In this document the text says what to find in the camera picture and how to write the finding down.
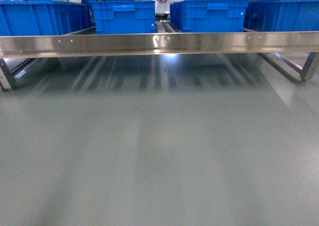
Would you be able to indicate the stainless steel shelf rack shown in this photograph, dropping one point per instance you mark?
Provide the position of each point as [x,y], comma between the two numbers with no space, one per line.
[83,43]

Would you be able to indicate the blue plastic bin centre right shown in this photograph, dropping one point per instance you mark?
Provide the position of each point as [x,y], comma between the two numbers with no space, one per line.
[195,16]

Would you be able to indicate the blue plastic bin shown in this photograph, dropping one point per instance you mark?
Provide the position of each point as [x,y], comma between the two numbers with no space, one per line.
[43,17]
[195,16]
[282,15]
[124,17]

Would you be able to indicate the blue plastic bin centre left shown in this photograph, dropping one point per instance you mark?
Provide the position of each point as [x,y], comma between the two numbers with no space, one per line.
[124,17]

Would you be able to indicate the blue plastic bin far right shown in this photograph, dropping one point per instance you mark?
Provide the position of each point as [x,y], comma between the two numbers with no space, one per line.
[282,15]

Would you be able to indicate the blue plastic bin far left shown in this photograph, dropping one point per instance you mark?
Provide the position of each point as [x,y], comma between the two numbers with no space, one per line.
[43,17]

